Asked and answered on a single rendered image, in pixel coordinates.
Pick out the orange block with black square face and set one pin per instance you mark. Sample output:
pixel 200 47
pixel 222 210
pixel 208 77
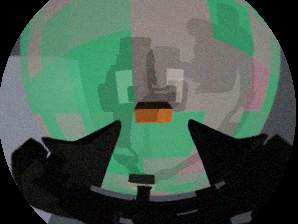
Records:
pixel 155 112

